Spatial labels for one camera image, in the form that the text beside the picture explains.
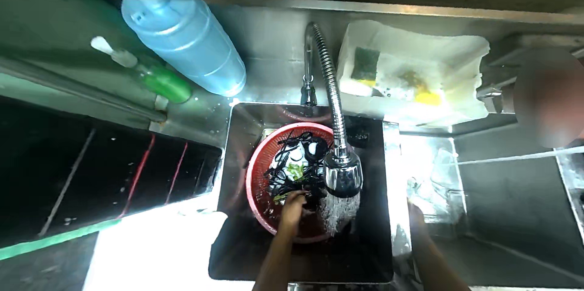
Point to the person's right hand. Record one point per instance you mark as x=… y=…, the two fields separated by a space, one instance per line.
x=414 y=216

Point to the person's right forearm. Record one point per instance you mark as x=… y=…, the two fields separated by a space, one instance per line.
x=433 y=263

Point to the small black chrome tap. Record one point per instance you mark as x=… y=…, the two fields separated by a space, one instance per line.
x=308 y=95

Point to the clear plastic containers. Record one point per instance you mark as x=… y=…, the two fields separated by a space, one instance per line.
x=440 y=190

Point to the red plastic colander basket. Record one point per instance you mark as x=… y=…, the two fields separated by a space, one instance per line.
x=253 y=186

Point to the dark green scouring sponge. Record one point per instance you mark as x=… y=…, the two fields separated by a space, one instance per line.
x=365 y=64

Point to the green liquid pump bottle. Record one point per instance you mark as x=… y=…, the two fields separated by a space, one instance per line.
x=166 y=83

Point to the black panel with red stripes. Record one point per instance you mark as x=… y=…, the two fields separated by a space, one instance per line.
x=109 y=168

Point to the large blue plastic bottle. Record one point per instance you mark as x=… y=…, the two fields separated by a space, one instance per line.
x=196 y=44

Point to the grey metal pipe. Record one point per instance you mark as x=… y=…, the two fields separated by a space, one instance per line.
x=82 y=89

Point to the person's left fingers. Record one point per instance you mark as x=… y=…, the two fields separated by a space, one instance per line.
x=296 y=196

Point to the chrome flexible spray faucet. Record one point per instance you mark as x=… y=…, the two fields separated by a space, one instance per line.
x=334 y=95

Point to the white cut plastic container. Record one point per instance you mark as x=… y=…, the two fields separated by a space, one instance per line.
x=406 y=49

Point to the stainless steel double sink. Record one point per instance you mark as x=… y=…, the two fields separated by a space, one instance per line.
x=374 y=254

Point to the person's left hand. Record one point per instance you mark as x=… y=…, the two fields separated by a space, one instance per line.
x=292 y=212

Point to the person's left forearm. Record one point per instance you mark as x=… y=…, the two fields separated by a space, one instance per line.
x=278 y=259

